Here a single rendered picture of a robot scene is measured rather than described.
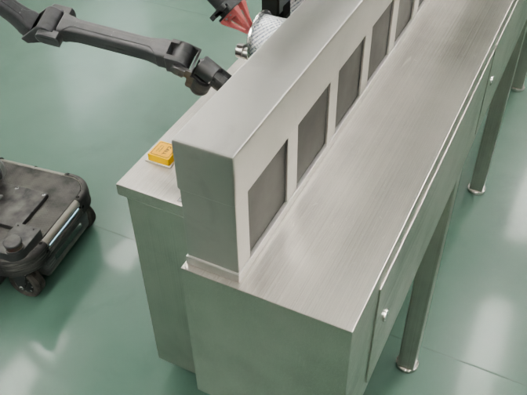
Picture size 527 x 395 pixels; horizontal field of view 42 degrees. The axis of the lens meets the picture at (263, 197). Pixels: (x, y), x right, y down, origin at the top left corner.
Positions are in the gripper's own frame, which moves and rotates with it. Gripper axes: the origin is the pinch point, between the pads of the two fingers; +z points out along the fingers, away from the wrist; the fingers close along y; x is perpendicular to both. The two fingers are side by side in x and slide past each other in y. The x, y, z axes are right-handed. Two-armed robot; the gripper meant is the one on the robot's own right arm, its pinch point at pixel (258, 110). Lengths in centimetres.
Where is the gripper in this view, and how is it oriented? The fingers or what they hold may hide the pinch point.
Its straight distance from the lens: 186.1
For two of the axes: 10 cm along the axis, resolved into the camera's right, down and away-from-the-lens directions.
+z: 7.8, 6.3, 0.5
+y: -4.4, 6.1, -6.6
